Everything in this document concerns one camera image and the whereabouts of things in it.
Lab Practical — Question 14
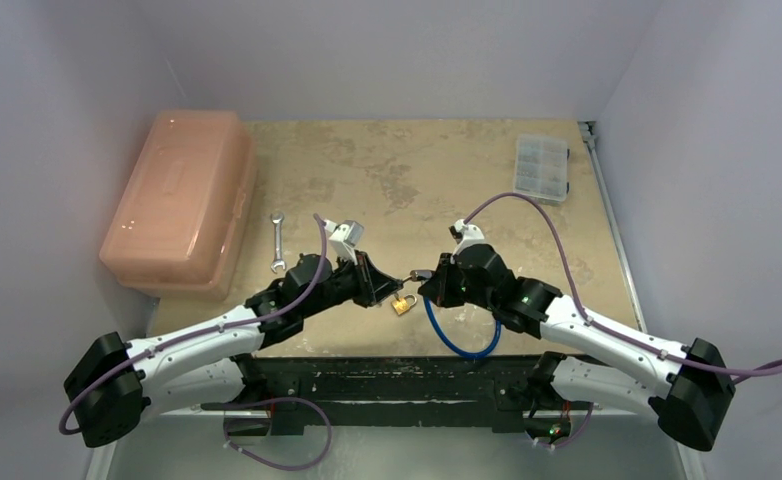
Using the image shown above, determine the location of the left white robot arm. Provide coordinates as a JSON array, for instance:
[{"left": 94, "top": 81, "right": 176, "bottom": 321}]
[{"left": 59, "top": 251, "right": 404, "bottom": 448}]

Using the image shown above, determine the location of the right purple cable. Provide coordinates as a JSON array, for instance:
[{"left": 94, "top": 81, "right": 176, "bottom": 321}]
[{"left": 461, "top": 192, "right": 782, "bottom": 386}]

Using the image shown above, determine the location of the pink translucent plastic toolbox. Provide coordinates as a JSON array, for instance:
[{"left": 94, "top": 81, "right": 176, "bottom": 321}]
[{"left": 99, "top": 110, "right": 257, "bottom": 300}]

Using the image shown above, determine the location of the silver key bunch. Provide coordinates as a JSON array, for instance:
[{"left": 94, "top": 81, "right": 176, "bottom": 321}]
[{"left": 398, "top": 276, "right": 415, "bottom": 288}]

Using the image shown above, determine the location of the aluminium frame rail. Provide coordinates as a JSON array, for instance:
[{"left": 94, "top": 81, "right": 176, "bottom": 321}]
[{"left": 578, "top": 121, "right": 707, "bottom": 480}]

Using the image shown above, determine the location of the brass padlock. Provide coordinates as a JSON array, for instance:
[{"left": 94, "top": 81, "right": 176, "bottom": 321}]
[{"left": 391, "top": 294, "right": 418, "bottom": 316}]

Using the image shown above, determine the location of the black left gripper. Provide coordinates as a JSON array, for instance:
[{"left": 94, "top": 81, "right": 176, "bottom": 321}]
[{"left": 301, "top": 249, "right": 401, "bottom": 319}]

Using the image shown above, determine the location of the clear compartment screw box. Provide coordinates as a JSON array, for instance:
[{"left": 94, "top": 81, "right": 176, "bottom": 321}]
[{"left": 512, "top": 134, "right": 570, "bottom": 205}]

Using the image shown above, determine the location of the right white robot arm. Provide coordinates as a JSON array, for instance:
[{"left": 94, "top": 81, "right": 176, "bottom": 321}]
[{"left": 415, "top": 244, "right": 736, "bottom": 452}]

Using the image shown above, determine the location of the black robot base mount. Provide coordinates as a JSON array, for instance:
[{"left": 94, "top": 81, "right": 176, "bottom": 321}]
[{"left": 233, "top": 352, "right": 589, "bottom": 436}]

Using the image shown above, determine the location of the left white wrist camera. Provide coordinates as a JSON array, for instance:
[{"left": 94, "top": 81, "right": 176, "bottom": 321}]
[{"left": 324, "top": 219, "right": 364, "bottom": 263}]

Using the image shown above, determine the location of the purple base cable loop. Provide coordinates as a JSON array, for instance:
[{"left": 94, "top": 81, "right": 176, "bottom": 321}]
[{"left": 222, "top": 397, "right": 334, "bottom": 472}]

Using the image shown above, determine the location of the silver open-end wrench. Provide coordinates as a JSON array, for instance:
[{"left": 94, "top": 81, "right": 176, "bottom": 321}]
[{"left": 270, "top": 211, "right": 287, "bottom": 273}]

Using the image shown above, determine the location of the blue cable lock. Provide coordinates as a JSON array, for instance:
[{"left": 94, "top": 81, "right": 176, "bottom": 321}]
[{"left": 421, "top": 297, "right": 502, "bottom": 360}]

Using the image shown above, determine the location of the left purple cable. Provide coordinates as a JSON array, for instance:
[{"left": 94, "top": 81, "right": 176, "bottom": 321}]
[{"left": 58, "top": 213, "right": 330, "bottom": 437}]

